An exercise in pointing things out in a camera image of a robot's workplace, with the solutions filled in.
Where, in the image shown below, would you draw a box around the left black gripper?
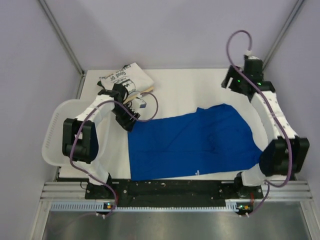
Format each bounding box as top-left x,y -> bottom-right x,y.
111,103 -> 140,133

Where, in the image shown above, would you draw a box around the blue t-shirt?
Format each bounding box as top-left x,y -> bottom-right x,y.
128,104 -> 262,181

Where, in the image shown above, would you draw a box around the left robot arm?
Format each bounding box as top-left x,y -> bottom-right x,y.
62,83 -> 140,199

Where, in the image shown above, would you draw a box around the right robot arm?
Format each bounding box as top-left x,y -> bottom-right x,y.
221,54 -> 310,198

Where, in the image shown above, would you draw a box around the white plastic basket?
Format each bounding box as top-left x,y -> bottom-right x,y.
42,99 -> 113,167

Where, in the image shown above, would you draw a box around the beige folded t-shirt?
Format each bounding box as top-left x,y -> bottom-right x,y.
123,86 -> 154,104

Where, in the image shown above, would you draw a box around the white folded printed t-shirt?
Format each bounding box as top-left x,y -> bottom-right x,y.
97,62 -> 155,95

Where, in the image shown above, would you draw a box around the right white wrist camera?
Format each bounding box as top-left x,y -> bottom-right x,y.
244,50 -> 260,60

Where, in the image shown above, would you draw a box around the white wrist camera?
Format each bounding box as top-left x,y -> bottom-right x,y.
244,50 -> 260,60
132,97 -> 147,110

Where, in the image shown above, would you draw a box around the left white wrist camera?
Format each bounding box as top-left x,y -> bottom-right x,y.
132,97 -> 147,110

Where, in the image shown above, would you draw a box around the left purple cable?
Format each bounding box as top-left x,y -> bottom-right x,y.
68,91 -> 159,218

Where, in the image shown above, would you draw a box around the purple cable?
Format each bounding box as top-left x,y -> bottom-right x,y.
226,29 -> 293,218
68,91 -> 159,218

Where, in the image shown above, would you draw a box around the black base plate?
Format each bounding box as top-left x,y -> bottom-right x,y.
85,178 -> 254,208

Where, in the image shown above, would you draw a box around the right aluminium frame post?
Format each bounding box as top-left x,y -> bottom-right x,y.
262,0 -> 307,71

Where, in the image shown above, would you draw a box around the aluminium frame post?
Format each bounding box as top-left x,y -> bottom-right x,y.
262,0 -> 307,71
37,0 -> 85,76

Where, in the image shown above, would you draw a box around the grey slotted cable duct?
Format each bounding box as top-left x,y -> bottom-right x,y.
50,201 -> 250,213

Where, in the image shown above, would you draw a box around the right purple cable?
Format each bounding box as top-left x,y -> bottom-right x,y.
226,29 -> 293,218

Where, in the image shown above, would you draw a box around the aluminium front rail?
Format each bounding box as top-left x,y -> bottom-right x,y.
40,181 -> 313,202

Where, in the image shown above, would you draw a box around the left aluminium frame post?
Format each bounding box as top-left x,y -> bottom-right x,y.
37,0 -> 85,76

